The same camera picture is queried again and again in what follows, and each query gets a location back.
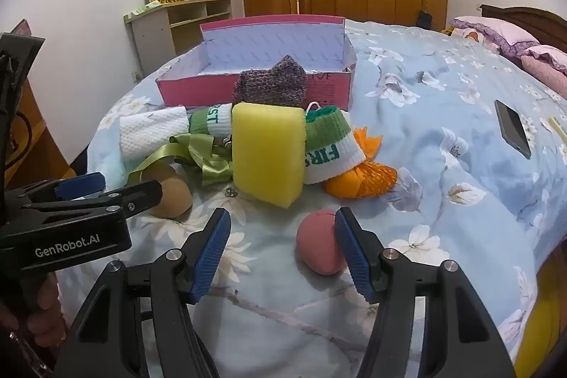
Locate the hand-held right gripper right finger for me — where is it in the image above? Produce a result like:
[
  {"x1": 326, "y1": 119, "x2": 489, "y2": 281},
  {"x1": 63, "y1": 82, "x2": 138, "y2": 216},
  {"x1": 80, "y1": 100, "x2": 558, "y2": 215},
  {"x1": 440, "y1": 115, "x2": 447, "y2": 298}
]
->
[{"x1": 334, "y1": 206, "x2": 517, "y2": 378}]

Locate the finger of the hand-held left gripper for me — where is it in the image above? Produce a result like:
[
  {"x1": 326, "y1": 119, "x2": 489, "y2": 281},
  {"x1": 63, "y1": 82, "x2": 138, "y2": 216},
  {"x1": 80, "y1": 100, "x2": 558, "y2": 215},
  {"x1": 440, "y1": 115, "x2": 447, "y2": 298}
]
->
[
  {"x1": 22, "y1": 180, "x2": 164, "y2": 228},
  {"x1": 4, "y1": 172, "x2": 107, "y2": 208}
]

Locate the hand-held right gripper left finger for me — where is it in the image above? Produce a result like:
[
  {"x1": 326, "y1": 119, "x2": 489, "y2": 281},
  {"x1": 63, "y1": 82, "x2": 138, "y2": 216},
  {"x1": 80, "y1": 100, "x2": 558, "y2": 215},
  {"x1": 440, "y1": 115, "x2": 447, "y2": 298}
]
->
[{"x1": 53, "y1": 207, "x2": 233, "y2": 378}]

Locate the pink makeup sponge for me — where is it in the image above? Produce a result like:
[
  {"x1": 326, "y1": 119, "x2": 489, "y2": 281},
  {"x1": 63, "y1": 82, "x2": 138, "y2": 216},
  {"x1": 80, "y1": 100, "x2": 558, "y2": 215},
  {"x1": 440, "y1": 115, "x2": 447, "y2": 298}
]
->
[{"x1": 296, "y1": 209, "x2": 347, "y2": 276}]

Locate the beige makeup sponge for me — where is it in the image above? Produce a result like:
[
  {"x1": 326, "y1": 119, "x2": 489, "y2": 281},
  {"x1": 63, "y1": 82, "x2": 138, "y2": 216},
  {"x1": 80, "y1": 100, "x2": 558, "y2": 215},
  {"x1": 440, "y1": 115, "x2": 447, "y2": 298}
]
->
[{"x1": 141, "y1": 165, "x2": 193, "y2": 219}]

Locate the orange mesh bath pouf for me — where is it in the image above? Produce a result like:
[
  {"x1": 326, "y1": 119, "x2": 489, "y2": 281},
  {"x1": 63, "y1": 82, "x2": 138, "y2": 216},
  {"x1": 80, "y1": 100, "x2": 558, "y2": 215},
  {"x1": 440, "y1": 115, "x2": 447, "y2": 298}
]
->
[{"x1": 322, "y1": 126, "x2": 398, "y2": 199}]

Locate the white waffle sock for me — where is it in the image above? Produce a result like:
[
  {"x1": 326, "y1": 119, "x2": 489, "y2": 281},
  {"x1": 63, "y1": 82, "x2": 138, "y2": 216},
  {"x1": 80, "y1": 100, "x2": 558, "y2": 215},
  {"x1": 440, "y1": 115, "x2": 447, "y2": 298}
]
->
[{"x1": 119, "y1": 106, "x2": 189, "y2": 162}]

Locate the green satin ribbon bow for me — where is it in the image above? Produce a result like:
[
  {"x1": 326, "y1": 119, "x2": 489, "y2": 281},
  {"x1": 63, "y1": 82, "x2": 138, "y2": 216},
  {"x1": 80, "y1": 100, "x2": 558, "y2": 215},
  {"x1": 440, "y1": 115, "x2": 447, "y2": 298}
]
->
[{"x1": 128, "y1": 134, "x2": 235, "y2": 187}]

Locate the green white ribbed sock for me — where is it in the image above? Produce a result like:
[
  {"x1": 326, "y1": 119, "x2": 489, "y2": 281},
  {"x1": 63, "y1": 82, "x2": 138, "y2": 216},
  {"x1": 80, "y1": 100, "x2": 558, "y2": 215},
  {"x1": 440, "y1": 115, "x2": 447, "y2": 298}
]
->
[
  {"x1": 188, "y1": 103, "x2": 233, "y2": 140},
  {"x1": 303, "y1": 106, "x2": 367, "y2": 185}
]

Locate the yellow sponge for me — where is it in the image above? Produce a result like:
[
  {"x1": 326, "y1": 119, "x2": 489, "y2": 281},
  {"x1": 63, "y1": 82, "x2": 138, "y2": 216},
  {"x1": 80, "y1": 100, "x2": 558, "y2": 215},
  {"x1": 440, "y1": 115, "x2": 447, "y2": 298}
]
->
[{"x1": 231, "y1": 102, "x2": 307, "y2": 209}]

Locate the mottled knitted sock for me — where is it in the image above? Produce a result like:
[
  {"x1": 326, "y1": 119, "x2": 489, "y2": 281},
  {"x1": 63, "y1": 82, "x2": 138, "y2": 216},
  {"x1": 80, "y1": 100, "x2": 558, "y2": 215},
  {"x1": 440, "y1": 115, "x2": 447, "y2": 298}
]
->
[{"x1": 232, "y1": 55, "x2": 308, "y2": 108}]

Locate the pink cardboard box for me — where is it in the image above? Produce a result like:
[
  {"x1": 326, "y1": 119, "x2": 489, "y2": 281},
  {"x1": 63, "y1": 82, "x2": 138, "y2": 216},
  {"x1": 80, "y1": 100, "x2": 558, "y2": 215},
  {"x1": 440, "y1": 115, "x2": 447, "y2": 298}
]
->
[{"x1": 155, "y1": 16, "x2": 359, "y2": 112}]

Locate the person's left hand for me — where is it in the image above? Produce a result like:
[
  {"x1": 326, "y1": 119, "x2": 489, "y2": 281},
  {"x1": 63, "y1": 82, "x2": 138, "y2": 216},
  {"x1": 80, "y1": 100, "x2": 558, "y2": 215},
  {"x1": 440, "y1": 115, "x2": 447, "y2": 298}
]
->
[{"x1": 0, "y1": 272, "x2": 69, "y2": 350}]

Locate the brown wooden cabinet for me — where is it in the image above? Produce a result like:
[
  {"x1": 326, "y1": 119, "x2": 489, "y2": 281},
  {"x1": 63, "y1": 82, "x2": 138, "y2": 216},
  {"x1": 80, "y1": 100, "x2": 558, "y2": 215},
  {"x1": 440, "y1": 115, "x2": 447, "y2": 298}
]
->
[{"x1": 0, "y1": 35, "x2": 76, "y2": 188}]

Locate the beige open shelf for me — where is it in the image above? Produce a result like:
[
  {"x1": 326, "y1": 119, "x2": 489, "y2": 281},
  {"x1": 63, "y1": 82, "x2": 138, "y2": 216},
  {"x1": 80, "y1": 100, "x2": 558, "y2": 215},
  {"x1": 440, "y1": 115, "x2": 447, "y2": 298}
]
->
[{"x1": 123, "y1": 0, "x2": 235, "y2": 80}]

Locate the small pink box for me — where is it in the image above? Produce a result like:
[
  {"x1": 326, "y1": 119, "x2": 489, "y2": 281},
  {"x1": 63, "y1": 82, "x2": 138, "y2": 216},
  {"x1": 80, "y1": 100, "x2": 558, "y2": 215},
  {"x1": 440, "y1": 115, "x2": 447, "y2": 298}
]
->
[{"x1": 9, "y1": 18, "x2": 34, "y2": 39}]

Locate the green white packet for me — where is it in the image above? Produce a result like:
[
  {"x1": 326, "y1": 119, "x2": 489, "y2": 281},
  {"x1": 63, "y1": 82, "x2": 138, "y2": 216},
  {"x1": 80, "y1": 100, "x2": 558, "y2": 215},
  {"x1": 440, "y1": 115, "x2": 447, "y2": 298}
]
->
[{"x1": 126, "y1": 1, "x2": 162, "y2": 18}]

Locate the black smartphone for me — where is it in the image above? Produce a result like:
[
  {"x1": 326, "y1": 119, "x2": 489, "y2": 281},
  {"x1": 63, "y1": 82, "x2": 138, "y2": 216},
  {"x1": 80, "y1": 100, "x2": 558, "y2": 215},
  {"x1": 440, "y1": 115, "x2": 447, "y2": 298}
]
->
[{"x1": 494, "y1": 99, "x2": 532, "y2": 159}]

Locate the yellow garment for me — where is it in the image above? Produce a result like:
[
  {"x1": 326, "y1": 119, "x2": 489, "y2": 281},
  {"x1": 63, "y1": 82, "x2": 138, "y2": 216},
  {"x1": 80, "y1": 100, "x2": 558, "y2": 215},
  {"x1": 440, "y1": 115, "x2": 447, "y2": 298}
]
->
[{"x1": 514, "y1": 258, "x2": 567, "y2": 378}]

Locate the pale yellow stick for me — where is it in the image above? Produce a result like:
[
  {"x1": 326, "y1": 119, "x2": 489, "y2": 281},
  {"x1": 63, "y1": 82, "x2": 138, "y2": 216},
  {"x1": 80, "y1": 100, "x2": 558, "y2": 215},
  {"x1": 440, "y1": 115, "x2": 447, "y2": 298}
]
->
[{"x1": 548, "y1": 116, "x2": 567, "y2": 142}]

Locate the purple ruffled pillow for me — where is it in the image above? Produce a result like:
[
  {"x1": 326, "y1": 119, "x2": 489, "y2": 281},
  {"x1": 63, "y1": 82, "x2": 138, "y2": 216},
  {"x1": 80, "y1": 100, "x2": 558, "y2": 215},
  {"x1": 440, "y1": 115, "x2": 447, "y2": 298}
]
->
[{"x1": 448, "y1": 16, "x2": 539, "y2": 57}]

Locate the pink ruffled pillow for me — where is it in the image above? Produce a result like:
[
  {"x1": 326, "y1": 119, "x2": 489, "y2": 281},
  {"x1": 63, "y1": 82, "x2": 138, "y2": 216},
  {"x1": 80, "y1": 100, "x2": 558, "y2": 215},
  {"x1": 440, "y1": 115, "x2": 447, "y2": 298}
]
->
[{"x1": 520, "y1": 45, "x2": 567, "y2": 95}]

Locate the dark wooden headboard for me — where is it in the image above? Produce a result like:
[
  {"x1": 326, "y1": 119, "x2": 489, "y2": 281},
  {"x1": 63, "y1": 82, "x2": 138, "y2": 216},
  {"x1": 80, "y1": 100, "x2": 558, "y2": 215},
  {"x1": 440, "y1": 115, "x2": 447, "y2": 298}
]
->
[{"x1": 479, "y1": 4, "x2": 567, "y2": 46}]

